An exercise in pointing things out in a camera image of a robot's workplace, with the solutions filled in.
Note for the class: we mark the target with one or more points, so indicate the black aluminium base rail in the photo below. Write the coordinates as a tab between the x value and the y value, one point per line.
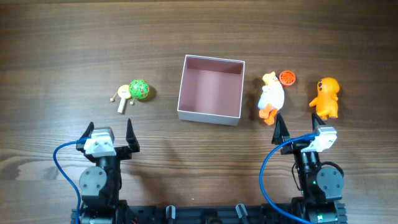
263	214

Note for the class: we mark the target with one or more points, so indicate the white plush duck toy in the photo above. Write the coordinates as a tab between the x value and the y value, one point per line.
272	98

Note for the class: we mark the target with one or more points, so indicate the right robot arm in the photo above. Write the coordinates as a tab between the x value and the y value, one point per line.
321	183

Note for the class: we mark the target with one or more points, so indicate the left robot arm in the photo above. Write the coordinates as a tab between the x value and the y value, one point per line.
101	183

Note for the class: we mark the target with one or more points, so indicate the green patterned ball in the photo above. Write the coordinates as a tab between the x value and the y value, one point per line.
139	89

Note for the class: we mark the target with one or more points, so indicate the orange dinosaur toy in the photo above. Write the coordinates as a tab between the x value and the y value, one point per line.
326	102

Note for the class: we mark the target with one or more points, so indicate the pink cardboard box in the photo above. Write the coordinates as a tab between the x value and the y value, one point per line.
211	90

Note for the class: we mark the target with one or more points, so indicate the orange round disc toy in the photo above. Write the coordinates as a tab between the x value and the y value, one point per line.
287	78

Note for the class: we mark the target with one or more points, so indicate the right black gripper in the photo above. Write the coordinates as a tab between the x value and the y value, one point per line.
294	147

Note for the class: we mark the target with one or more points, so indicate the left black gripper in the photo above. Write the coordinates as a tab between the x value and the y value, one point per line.
123	150

